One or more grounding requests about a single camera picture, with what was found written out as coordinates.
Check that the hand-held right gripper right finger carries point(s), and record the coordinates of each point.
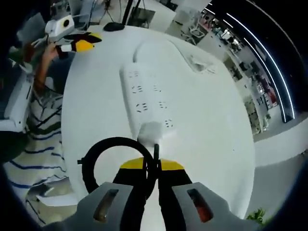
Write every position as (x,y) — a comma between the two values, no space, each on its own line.
(178,185)

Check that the white office chair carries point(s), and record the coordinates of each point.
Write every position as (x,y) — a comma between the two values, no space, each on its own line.
(196,34)

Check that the white charger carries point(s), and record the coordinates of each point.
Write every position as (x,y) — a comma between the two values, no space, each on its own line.
(150,133)

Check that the white desk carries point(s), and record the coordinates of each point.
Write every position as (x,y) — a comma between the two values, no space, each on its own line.
(192,115)

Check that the white power strip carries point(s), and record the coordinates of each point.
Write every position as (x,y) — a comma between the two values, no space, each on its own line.
(142,96)

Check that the clear plastic bag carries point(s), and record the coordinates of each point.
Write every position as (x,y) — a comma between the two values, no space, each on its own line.
(201,63)

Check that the black pouch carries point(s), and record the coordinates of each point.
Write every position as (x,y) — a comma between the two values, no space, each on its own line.
(113,26)

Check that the person's striped shirt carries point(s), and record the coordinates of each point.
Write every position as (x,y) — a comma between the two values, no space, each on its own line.
(41,144)

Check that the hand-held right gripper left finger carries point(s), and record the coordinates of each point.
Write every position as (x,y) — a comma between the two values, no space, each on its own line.
(130,183)

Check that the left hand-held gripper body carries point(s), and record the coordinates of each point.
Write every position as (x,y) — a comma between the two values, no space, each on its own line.
(60,26)

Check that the green potted plant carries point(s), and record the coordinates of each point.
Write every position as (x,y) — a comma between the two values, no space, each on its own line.
(257,214)

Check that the person's left hand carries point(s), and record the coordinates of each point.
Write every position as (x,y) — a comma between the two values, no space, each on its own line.
(51,51)

